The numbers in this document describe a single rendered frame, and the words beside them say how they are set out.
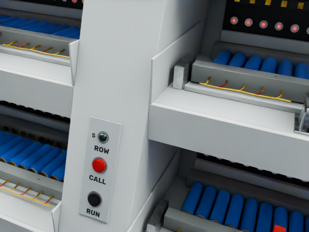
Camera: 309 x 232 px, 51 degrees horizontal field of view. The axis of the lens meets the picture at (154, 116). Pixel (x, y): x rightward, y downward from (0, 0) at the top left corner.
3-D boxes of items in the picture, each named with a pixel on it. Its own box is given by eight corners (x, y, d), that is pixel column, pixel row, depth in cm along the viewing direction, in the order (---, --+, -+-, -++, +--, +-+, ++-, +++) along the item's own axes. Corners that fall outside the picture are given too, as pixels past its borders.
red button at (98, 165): (103, 174, 37) (105, 161, 37) (90, 171, 38) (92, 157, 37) (107, 171, 38) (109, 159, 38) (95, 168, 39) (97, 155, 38)
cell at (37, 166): (62, 156, 57) (37, 178, 52) (54, 153, 57) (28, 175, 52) (61, 147, 56) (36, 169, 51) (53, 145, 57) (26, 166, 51)
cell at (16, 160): (43, 150, 58) (17, 171, 53) (35, 147, 59) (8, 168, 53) (42, 142, 57) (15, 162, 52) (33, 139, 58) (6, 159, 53)
